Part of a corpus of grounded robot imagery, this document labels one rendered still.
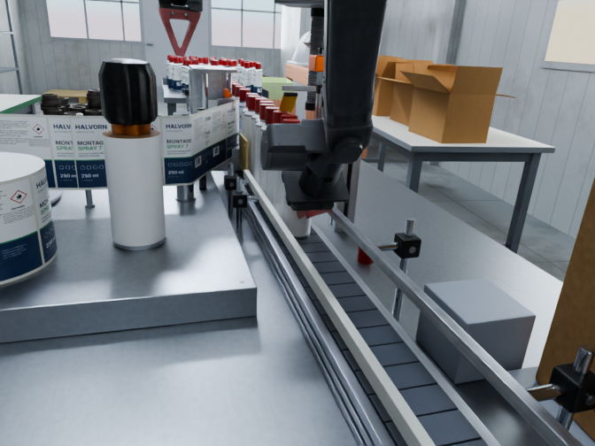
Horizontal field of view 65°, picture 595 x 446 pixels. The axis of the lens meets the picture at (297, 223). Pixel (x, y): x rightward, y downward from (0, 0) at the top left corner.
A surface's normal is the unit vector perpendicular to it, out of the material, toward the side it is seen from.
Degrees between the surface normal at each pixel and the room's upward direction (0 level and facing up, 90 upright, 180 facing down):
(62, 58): 90
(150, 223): 90
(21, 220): 90
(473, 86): 100
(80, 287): 0
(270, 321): 0
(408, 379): 0
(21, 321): 90
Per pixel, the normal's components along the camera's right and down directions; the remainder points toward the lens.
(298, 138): 0.15, -0.40
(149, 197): 0.67, 0.30
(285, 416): 0.05, -0.93
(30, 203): 0.98, 0.13
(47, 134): 0.17, 0.37
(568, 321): -0.98, 0.01
